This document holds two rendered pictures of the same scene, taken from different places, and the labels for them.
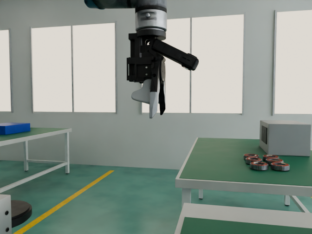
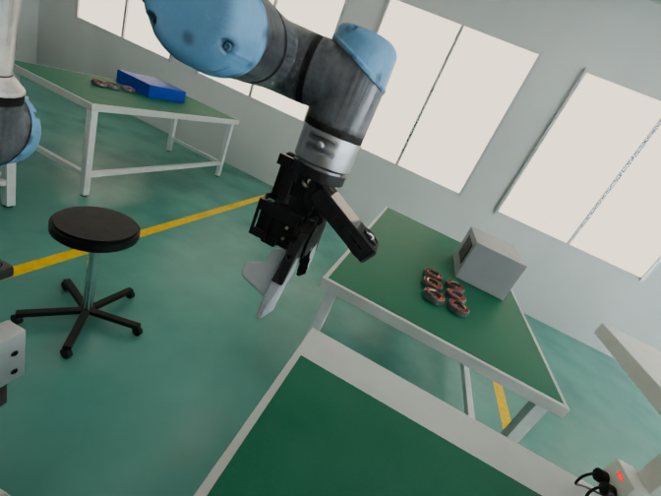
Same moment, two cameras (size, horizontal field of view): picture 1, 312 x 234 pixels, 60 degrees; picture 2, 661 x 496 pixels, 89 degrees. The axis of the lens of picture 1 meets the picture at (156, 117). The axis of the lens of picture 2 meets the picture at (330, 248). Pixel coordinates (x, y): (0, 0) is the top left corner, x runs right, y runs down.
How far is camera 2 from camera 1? 0.33 m
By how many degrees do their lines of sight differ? 20
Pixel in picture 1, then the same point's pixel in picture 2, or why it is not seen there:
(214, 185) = (366, 305)
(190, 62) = (359, 252)
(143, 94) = (261, 274)
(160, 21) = (339, 161)
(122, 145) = not seen: hidden behind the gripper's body
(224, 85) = (455, 148)
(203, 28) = (472, 50)
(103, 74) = not seen: hidden behind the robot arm
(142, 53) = (291, 197)
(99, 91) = not seen: hidden behind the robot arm
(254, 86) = (494, 166)
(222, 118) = (431, 189)
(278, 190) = (437, 344)
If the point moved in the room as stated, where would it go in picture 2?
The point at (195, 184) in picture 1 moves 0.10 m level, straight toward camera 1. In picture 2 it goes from (343, 293) to (338, 304)
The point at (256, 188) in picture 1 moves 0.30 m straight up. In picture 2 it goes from (412, 331) to (449, 273)
